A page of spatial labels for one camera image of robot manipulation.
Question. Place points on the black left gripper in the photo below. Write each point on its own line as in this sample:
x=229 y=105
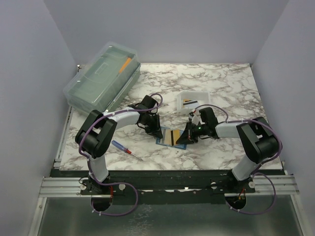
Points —
x=155 y=131

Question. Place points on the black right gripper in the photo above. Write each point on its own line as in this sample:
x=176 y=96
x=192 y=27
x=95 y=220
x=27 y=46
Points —
x=188 y=136

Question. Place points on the blue leather card holder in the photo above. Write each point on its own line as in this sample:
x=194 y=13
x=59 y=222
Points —
x=178 y=146

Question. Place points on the white plastic card tray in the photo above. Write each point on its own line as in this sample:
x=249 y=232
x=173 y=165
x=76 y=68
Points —
x=203 y=97

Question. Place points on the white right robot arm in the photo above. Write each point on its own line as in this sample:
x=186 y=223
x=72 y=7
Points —
x=260 y=143

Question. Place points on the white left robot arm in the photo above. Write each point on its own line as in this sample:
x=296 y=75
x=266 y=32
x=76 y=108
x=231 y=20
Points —
x=95 y=135

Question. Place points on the white striped credit card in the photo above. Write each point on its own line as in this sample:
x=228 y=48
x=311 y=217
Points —
x=190 y=103

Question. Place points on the blue red screwdriver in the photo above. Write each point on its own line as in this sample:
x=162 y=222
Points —
x=124 y=149

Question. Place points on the clear plastic storage box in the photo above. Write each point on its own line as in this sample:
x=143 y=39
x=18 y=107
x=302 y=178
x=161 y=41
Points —
x=99 y=85

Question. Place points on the orange pen in box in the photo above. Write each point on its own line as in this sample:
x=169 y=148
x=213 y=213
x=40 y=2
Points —
x=128 y=60

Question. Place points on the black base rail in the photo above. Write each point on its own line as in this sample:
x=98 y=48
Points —
x=130 y=197

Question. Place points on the aluminium frame rail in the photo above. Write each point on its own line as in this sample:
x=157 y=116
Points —
x=57 y=187

